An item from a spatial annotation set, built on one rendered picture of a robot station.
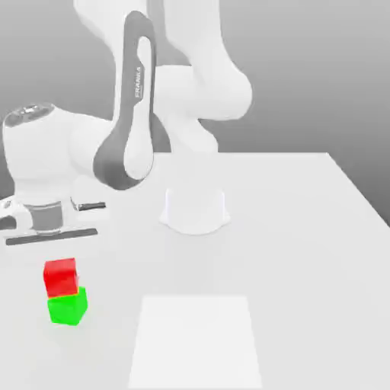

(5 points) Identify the small red cube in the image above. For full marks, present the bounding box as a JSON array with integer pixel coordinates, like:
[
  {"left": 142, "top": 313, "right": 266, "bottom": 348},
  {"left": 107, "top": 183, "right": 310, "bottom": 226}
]
[{"left": 43, "top": 257, "right": 80, "bottom": 299}]

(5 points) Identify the small green cube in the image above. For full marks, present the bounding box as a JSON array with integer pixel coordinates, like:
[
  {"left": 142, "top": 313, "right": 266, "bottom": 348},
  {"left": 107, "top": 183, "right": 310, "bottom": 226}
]
[{"left": 47, "top": 286, "right": 89, "bottom": 328}]

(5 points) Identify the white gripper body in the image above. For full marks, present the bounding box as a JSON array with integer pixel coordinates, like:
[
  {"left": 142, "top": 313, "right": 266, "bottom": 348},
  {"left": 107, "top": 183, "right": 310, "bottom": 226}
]
[{"left": 5, "top": 227, "right": 100, "bottom": 248}]

